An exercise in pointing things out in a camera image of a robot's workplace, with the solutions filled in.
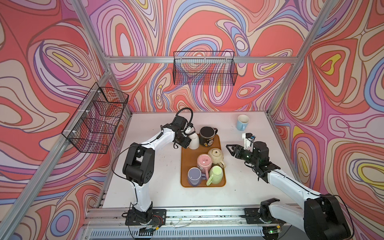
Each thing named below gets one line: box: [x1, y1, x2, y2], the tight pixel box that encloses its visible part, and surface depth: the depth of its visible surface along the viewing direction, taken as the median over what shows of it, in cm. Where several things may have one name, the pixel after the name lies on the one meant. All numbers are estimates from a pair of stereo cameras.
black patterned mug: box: [199, 126, 218, 147], surface depth 96 cm
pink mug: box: [197, 153, 213, 181], surface depth 82 cm
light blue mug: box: [236, 114, 250, 131], surface depth 104 cm
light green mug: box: [206, 165, 224, 186], surface depth 80 cm
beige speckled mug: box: [208, 148, 226, 169], surface depth 88 cm
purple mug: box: [187, 166, 207, 187], surface depth 82 cm
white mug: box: [188, 132, 200, 150], surface depth 96 cm
